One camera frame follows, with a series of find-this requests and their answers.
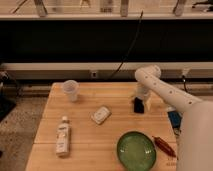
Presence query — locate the white wall outlet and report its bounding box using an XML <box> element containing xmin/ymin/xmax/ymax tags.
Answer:
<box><xmin>90</xmin><ymin>70</ymin><xmax>98</xmax><ymax>79</ymax></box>

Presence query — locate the black hanging cable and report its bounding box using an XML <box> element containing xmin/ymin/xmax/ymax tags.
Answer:
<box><xmin>105</xmin><ymin>9</ymin><xmax>145</xmax><ymax>80</ymax></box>

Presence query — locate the clear plastic cup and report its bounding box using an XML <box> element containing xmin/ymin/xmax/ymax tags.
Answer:
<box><xmin>61</xmin><ymin>80</ymin><xmax>79</xmax><ymax>102</ymax></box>

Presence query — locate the black eraser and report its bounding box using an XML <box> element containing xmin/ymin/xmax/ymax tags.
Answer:
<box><xmin>134</xmin><ymin>98</ymin><xmax>144</xmax><ymax>113</ymax></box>

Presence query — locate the white plastic bottle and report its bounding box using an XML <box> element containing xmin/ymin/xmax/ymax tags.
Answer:
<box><xmin>56</xmin><ymin>116</ymin><xmax>70</xmax><ymax>157</ymax></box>

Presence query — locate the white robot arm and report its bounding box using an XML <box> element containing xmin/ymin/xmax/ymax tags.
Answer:
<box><xmin>135</xmin><ymin>65</ymin><xmax>213</xmax><ymax>171</ymax></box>

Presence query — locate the blue connector box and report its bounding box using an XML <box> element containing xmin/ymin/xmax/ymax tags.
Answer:
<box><xmin>168</xmin><ymin>111</ymin><xmax>181</xmax><ymax>128</ymax></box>

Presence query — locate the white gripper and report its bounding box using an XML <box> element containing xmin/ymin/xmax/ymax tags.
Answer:
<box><xmin>136</xmin><ymin>83</ymin><xmax>151</xmax><ymax>111</ymax></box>

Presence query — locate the green glass plate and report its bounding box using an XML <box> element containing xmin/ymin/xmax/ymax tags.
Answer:
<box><xmin>116</xmin><ymin>131</ymin><xmax>157</xmax><ymax>171</ymax></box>

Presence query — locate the red chili pepper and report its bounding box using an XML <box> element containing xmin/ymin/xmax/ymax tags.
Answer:
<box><xmin>153</xmin><ymin>137</ymin><xmax>176</xmax><ymax>157</ymax></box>

